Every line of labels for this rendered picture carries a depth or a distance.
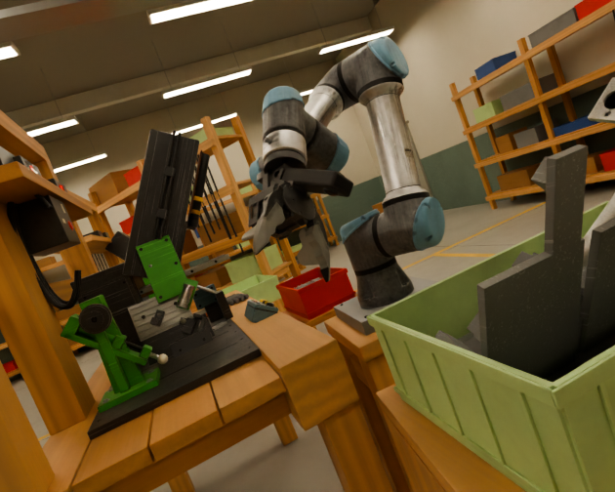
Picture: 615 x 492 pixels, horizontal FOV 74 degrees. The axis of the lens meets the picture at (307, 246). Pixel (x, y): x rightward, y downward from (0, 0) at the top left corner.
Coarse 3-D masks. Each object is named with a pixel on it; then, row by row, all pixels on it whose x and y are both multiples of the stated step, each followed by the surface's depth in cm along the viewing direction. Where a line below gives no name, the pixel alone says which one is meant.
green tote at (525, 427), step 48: (528, 240) 84; (432, 288) 78; (384, 336) 71; (432, 336) 78; (432, 384) 60; (480, 384) 48; (528, 384) 39; (576, 384) 36; (480, 432) 52; (528, 432) 42; (576, 432) 37; (528, 480) 46; (576, 480) 38
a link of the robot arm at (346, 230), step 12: (372, 216) 104; (348, 228) 105; (360, 228) 103; (372, 228) 102; (348, 240) 106; (360, 240) 104; (372, 240) 102; (348, 252) 108; (360, 252) 105; (372, 252) 103; (384, 252) 102; (360, 264) 106; (372, 264) 104
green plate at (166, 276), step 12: (156, 240) 141; (168, 240) 141; (144, 252) 139; (156, 252) 140; (168, 252) 140; (144, 264) 138; (156, 264) 138; (168, 264) 139; (180, 264) 140; (156, 276) 137; (168, 276) 138; (180, 276) 139; (156, 288) 136; (168, 288) 137; (180, 288) 138
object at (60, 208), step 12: (24, 204) 119; (36, 204) 120; (60, 204) 131; (24, 216) 119; (36, 216) 120; (48, 216) 121; (60, 216) 124; (24, 228) 119; (36, 228) 120; (48, 228) 121; (60, 228) 122; (72, 228) 133; (24, 240) 119; (36, 240) 120; (48, 240) 121; (60, 240) 122; (72, 240) 127; (36, 252) 120; (48, 252) 128
